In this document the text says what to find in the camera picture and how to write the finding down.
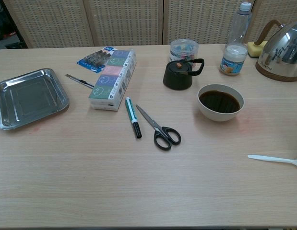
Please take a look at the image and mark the white plastic spoon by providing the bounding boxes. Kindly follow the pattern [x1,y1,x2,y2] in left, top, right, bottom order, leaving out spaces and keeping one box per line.
[247,154,297,170]

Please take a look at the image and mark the small black teapot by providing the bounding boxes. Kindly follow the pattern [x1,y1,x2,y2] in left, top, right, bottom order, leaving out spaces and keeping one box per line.
[162,58,205,91]

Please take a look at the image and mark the white bowl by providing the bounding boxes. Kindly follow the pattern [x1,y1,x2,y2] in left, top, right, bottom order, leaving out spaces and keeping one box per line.
[197,83,245,122]

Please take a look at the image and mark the green white marker pen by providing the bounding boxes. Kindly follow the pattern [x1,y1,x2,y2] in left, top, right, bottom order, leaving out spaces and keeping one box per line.
[125,96,143,139]

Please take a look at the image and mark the colourful tissue pack bundle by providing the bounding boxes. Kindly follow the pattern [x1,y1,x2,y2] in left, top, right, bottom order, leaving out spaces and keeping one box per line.
[88,49,137,112]

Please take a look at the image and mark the dark brown liquid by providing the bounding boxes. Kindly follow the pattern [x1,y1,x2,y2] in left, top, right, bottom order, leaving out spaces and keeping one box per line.
[199,90,241,114]

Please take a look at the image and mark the clear jar of colourful clips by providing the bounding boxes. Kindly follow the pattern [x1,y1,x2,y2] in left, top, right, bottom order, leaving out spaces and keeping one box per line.
[169,39,200,69]

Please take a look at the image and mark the blue blister pack of clips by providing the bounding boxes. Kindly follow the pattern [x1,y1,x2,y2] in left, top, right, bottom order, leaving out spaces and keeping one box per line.
[76,46,115,73]

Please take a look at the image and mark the silver utility knife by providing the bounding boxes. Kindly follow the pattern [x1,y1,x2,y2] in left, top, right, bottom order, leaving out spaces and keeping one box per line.
[65,74,95,90]

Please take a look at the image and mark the woven rattan folding screen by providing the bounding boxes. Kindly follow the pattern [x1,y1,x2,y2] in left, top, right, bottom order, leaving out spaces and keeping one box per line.
[3,0,297,49]

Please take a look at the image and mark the stainless steel tray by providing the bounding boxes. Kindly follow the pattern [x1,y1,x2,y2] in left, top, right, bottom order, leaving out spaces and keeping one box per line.
[0,68,70,131]

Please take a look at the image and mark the yellow sponge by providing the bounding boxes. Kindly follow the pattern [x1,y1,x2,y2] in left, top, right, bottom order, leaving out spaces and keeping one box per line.
[247,40,268,59]

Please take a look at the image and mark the clear plastic water bottle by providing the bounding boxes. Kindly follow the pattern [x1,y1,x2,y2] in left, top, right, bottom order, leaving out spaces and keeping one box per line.
[225,2,253,52]

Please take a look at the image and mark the black handled scissors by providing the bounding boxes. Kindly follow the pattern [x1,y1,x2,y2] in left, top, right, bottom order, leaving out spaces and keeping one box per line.
[135,104,182,151]

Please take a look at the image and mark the steel kettle with wooden handle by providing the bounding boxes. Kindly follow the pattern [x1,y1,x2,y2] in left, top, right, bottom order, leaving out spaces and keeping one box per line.
[254,19,297,82]

